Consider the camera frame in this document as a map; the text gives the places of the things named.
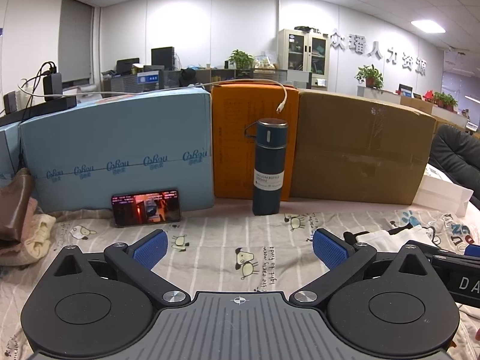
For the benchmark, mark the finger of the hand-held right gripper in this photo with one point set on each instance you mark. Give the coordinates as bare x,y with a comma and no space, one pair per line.
435,249

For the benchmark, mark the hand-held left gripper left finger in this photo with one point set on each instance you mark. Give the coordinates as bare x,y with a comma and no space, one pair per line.
152,249

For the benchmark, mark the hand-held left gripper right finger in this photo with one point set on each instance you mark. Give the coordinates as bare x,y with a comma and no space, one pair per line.
330,251

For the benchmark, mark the white t-shirt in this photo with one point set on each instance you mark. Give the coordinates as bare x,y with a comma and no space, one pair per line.
390,238

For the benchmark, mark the black smartphone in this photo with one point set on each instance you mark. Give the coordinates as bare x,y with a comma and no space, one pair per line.
146,209

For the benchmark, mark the white flat box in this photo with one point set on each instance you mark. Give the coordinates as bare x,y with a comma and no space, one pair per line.
442,191

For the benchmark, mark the black office chair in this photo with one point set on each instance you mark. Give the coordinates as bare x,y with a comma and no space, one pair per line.
455,150

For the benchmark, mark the dark blue vacuum bottle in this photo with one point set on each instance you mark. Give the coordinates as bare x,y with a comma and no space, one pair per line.
267,168

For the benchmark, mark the brown cardboard box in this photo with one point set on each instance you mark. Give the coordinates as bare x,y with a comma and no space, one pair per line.
356,146

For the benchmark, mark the cream cloth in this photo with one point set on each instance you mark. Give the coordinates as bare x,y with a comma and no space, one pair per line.
39,238

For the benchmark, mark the large light blue box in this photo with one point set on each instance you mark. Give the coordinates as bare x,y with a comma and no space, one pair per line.
120,138

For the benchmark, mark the pink cloth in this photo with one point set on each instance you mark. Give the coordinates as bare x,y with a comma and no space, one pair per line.
30,221

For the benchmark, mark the orange cardboard box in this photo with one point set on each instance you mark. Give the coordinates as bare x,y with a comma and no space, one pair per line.
232,138

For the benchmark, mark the brown cloth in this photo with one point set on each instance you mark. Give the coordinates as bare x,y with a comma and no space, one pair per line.
15,202

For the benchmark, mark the green potted plant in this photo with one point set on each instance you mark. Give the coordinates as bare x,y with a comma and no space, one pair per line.
445,100
241,59
370,75

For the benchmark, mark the white reception counter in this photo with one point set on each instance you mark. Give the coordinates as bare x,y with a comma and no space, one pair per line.
390,97

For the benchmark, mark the grey office desk partition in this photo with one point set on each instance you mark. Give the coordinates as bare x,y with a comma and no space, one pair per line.
123,82

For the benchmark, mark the black flat device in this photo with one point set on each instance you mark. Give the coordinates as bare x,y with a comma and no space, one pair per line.
41,107

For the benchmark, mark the black computer monitor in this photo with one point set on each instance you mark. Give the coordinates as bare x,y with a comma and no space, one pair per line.
162,57
127,65

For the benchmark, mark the black power adapter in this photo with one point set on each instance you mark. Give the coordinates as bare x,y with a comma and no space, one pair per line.
52,86

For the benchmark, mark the beige glass door cabinet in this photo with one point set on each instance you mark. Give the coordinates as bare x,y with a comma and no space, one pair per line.
303,54

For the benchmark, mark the grey window blind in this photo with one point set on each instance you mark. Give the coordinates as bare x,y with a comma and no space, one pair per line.
75,41

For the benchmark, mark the square ceiling light panel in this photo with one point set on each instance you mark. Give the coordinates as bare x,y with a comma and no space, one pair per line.
427,26

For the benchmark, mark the silver wall lettering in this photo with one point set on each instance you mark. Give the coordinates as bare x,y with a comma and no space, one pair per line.
375,50

